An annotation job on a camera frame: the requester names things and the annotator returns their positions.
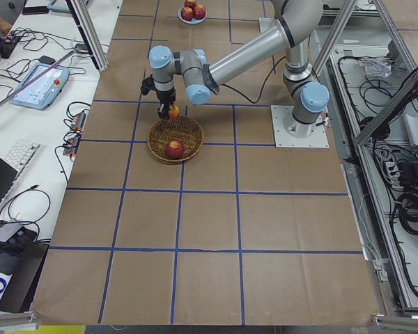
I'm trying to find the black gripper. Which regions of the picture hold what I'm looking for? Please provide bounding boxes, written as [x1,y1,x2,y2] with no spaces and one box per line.
[141,75,176,120]

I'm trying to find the striped red yellow apple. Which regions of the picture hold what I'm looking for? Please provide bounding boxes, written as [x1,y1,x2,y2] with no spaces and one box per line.
[169,104,180,122]

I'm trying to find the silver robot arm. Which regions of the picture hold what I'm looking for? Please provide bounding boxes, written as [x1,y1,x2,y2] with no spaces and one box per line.
[141,1,330,138]

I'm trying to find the wicker basket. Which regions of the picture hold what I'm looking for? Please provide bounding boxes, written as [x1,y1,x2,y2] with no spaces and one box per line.
[147,116,203,164]

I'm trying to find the dark red apple in basket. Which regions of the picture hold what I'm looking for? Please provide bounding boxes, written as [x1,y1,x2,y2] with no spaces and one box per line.
[166,139,185,160]

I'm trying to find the light blue plate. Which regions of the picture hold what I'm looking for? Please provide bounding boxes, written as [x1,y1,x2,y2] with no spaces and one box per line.
[177,7,207,24]

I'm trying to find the red apple on plate front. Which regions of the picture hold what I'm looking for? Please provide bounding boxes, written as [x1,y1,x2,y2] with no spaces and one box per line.
[180,6,194,22]

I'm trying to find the red apple on plate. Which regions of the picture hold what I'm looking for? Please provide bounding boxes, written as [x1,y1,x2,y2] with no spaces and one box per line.
[184,0,197,9]
[193,4,206,20]
[180,6,194,22]

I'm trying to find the red apple on plate left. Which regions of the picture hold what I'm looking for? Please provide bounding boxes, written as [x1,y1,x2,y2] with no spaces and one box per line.
[193,4,206,20]

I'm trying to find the red apple on plate back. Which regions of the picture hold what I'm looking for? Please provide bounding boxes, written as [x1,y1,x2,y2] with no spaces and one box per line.
[184,0,197,9]

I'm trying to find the blue teach pendant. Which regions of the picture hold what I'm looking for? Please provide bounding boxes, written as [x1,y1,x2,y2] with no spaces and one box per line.
[9,66,70,110]

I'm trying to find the white keyboard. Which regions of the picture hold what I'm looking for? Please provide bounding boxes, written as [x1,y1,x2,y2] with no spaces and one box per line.
[4,139,41,182]

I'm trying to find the metal rod green tip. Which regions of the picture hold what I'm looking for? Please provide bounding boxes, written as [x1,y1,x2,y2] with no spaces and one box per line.
[0,49,77,107]

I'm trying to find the black box on desk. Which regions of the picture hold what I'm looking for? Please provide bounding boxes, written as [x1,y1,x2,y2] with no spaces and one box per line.
[0,244,49,313]

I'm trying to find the aluminium frame post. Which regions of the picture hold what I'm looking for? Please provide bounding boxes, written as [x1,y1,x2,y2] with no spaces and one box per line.
[65,0,109,72]

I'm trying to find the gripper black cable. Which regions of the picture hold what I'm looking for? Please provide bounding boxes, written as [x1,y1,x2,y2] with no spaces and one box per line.
[222,57,286,104]

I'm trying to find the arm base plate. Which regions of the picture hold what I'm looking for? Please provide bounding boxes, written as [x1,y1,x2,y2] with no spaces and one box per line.
[270,105,329,149]

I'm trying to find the coiled black cables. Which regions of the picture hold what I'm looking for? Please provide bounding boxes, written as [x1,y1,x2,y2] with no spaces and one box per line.
[389,189,418,237]

